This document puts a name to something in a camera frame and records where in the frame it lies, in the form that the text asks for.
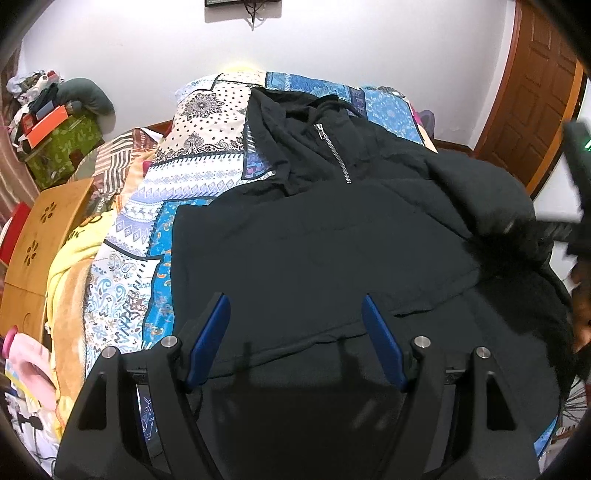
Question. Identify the pink cloth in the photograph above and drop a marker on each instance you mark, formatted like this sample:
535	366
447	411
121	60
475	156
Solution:
27	364

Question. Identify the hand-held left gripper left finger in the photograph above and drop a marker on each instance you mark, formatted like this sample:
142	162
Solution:
210	344

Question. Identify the black zip hoodie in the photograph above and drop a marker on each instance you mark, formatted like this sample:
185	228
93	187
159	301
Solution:
323	240

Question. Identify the brown striped cloth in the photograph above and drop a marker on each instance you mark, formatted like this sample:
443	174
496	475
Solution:
111	157

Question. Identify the yellow fleece blanket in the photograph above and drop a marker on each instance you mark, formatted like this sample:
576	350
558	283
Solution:
74	286

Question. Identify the person's right hand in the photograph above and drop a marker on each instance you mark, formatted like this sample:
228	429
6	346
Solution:
582	309

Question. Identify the wooden folding table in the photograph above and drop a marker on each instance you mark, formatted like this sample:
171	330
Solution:
41	244

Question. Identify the yellow pillow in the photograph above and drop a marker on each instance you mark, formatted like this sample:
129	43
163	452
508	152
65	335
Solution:
244	70

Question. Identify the grey pillow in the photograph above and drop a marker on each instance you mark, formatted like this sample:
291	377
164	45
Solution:
90	94

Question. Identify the green patterned storage box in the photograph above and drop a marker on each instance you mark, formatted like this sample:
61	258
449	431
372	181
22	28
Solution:
64	147

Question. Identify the orange box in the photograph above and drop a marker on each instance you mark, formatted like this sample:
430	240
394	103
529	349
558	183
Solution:
46	124

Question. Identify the brown wooden door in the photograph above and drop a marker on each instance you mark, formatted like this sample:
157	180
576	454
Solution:
531	92

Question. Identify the striped curtain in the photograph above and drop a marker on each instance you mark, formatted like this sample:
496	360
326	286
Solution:
11	180

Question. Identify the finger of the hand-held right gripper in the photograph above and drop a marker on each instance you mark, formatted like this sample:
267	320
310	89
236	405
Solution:
551	227

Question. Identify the red flat box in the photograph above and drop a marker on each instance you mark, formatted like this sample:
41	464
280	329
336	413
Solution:
9	233

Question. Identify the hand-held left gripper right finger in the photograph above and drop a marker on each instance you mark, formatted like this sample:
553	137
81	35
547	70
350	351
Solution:
383	344

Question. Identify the pile of household clutter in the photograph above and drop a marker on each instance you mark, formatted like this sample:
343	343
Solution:
30	92

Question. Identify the blue patchwork printed blanket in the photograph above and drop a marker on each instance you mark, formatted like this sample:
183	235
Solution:
203	152

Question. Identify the purple grey bag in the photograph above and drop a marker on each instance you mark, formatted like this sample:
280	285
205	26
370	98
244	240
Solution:
427	123

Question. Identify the black wall-mounted screen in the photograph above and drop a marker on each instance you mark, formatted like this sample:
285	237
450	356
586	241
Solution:
240	2

